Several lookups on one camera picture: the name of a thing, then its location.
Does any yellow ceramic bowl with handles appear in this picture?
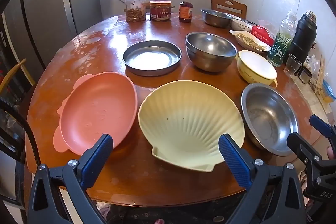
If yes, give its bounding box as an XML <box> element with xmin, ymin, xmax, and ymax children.
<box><xmin>235</xmin><ymin>50</ymin><xmax>278</xmax><ymax>88</ymax></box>

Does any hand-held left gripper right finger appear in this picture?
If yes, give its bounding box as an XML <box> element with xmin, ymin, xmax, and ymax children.
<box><xmin>218</xmin><ymin>134</ymin><xmax>307</xmax><ymax>224</ymax></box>

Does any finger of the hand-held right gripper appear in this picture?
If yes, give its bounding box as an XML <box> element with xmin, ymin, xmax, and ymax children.
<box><xmin>309</xmin><ymin>114</ymin><xmax>336</xmax><ymax>146</ymax></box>
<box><xmin>287</xmin><ymin>132</ymin><xmax>327</xmax><ymax>170</ymax></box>

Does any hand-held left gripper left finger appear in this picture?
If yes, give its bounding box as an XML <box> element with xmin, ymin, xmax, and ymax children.
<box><xmin>28</xmin><ymin>133</ymin><xmax>114</xmax><ymax>224</ymax></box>

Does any pale yellow shell-shaped plate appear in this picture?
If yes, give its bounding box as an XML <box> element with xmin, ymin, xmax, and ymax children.
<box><xmin>138</xmin><ymin>80</ymin><xmax>245</xmax><ymax>172</ymax></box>

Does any small steel bowl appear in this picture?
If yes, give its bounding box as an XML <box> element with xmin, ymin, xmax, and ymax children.
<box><xmin>201</xmin><ymin>9</ymin><xmax>234</xmax><ymax>28</ymax></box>

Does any grey refrigerator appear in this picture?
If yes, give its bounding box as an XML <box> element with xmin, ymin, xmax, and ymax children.
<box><xmin>3</xmin><ymin>0</ymin><xmax>104</xmax><ymax>88</ymax></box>

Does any small steel cup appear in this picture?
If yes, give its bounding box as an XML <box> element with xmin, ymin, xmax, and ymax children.
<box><xmin>298</xmin><ymin>67</ymin><xmax>313</xmax><ymax>84</ymax></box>

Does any clear plastic cup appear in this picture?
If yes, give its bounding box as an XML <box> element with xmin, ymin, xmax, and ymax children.
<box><xmin>283</xmin><ymin>53</ymin><xmax>303</xmax><ymax>76</ymax></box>

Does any paper note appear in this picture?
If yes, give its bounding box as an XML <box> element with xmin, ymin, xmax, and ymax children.
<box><xmin>290</xmin><ymin>73</ymin><xmax>332</xmax><ymax>122</ymax></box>

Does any brown wooden chair back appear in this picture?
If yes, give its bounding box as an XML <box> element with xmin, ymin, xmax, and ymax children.
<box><xmin>211</xmin><ymin>0</ymin><xmax>247</xmax><ymax>20</ymax></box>

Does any green plastic bottle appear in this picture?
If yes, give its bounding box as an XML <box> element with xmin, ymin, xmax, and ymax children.
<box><xmin>267</xmin><ymin>10</ymin><xmax>297</xmax><ymax>67</ymax></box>

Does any pink plastic plate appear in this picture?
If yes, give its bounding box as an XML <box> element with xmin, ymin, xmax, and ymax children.
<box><xmin>53</xmin><ymin>72</ymin><xmax>138</xmax><ymax>156</ymax></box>

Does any deep steel bowl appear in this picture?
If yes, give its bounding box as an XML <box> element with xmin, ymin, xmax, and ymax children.
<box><xmin>185</xmin><ymin>32</ymin><xmax>238</xmax><ymax>72</ymax></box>

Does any red tissue pack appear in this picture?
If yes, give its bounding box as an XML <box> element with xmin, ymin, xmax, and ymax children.
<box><xmin>249</xmin><ymin>19</ymin><xmax>276</xmax><ymax>46</ymax></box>

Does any black thermos flask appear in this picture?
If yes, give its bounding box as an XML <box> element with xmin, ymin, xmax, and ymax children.
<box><xmin>283</xmin><ymin>11</ymin><xmax>318</xmax><ymax>65</ymax></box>

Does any thick black cable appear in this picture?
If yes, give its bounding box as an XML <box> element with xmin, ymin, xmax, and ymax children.
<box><xmin>0</xmin><ymin>97</ymin><xmax>34</xmax><ymax>188</ymax></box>

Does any red labelled jar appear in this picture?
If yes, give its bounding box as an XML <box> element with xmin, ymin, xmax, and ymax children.
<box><xmin>150</xmin><ymin>0</ymin><xmax>172</xmax><ymax>21</ymax></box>

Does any white printed ceramic bowl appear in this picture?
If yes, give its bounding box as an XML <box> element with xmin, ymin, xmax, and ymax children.
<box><xmin>230</xmin><ymin>19</ymin><xmax>254</xmax><ymax>31</ymax></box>

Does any yellow wooden chair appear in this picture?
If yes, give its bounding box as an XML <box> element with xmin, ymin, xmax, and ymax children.
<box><xmin>0</xmin><ymin>58</ymin><xmax>36</xmax><ymax>94</ymax></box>

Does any clear plastic bag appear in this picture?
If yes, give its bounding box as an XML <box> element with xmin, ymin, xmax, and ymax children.
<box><xmin>302</xmin><ymin>55</ymin><xmax>321</xmax><ymax>70</ymax></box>

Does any white oval dish with food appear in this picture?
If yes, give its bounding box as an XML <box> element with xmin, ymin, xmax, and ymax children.
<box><xmin>229</xmin><ymin>30</ymin><xmax>272</xmax><ymax>52</ymax></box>

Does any brown sauce bottle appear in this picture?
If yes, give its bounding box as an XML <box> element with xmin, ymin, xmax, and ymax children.
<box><xmin>179</xmin><ymin>0</ymin><xmax>194</xmax><ymax>23</ymax></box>

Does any wide shallow steel bowl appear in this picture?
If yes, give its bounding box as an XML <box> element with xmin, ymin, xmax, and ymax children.
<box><xmin>241</xmin><ymin>83</ymin><xmax>299</xmax><ymax>157</ymax></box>

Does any blue packet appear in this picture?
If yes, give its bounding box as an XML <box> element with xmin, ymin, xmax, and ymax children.
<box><xmin>319</xmin><ymin>80</ymin><xmax>336</xmax><ymax>103</ymax></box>

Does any wooden clip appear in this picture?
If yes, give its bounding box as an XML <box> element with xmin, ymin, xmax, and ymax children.
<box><xmin>314</xmin><ymin>55</ymin><xmax>326</xmax><ymax>94</ymax></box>

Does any clear jar with black lid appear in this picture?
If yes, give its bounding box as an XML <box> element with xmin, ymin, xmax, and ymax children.
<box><xmin>125</xmin><ymin>0</ymin><xmax>146</xmax><ymax>23</ymax></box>

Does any round steel pan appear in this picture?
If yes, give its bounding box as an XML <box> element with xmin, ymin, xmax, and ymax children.
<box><xmin>122</xmin><ymin>40</ymin><xmax>182</xmax><ymax>77</ymax></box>

